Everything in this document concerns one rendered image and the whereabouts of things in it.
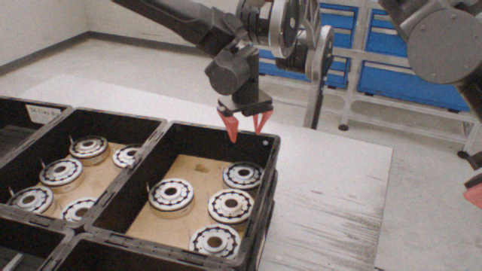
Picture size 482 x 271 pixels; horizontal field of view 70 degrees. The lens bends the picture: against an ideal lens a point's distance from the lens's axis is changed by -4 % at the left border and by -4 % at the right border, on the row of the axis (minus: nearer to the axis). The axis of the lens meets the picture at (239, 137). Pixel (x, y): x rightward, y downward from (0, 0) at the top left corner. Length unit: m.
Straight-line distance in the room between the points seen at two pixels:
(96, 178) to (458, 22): 0.85
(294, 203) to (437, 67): 0.77
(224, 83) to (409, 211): 1.69
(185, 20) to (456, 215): 1.92
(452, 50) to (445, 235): 1.86
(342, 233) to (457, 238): 1.24
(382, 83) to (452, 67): 2.25
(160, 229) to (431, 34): 0.64
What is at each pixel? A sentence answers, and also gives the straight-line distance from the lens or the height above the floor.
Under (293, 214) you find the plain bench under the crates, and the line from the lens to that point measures 1.00.
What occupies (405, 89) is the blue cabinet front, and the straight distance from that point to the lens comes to 2.57.
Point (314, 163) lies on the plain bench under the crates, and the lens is 1.18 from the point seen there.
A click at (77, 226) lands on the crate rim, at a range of 0.71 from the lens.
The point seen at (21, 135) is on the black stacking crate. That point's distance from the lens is 1.26.
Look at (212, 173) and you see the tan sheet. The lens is 0.92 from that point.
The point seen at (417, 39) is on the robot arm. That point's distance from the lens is 0.32.
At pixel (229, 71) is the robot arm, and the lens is 0.62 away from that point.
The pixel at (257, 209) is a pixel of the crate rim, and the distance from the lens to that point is 0.68.
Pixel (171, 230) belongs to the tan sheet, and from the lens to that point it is 0.79.
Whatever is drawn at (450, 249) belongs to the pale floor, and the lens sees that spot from 2.08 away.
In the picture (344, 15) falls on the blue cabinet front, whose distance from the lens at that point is 2.44.
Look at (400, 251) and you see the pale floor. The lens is 1.96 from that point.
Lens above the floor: 1.41
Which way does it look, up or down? 34 degrees down
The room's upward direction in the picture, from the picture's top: straight up
